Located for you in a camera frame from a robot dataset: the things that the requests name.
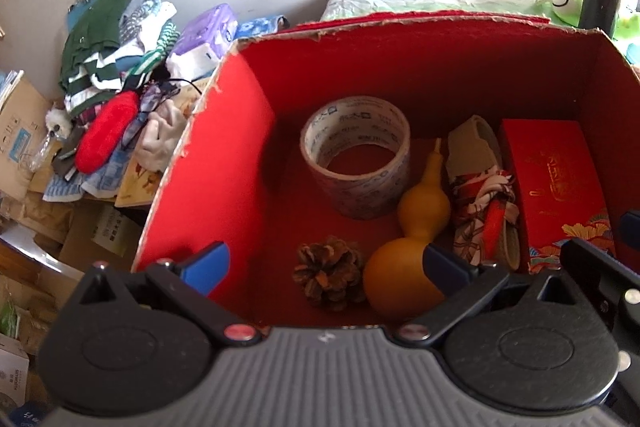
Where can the blue checkered cloth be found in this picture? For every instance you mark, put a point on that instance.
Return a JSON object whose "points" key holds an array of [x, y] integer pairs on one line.
{"points": [[261, 26]]}

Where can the purple tissue pack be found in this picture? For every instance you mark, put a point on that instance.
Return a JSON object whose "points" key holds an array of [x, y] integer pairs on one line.
{"points": [[203, 43]]}

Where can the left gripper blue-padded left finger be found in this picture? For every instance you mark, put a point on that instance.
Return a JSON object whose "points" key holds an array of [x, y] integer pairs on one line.
{"points": [[166, 305]]}

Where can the large red cardboard box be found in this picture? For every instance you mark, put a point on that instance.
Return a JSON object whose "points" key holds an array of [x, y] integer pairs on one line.
{"points": [[238, 175]]}

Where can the pile of folded clothes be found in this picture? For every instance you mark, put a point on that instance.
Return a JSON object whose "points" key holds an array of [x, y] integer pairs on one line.
{"points": [[110, 47]]}

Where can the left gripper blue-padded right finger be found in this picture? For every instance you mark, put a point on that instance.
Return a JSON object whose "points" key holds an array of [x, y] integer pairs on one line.
{"points": [[472, 291]]}

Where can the brown pine cone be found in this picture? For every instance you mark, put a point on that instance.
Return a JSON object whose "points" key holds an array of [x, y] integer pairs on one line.
{"points": [[330, 274]]}

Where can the red fuzzy item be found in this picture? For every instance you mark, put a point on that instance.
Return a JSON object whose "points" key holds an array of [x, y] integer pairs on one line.
{"points": [[100, 140]]}

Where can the brown cardboard carton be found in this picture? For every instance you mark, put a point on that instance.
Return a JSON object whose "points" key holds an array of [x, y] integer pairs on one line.
{"points": [[23, 111]]}

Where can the green frog plush toy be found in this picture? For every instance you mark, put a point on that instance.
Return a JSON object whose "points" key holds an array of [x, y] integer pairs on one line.
{"points": [[569, 12]]}

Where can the red gift box gold print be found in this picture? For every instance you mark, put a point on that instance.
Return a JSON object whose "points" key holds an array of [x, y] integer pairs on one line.
{"points": [[557, 189]]}

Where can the printed packing tape roll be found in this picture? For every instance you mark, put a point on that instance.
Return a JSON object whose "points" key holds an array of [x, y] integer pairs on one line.
{"points": [[358, 151]]}

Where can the yellow gourd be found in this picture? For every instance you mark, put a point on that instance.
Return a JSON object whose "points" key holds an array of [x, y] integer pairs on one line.
{"points": [[393, 278]]}

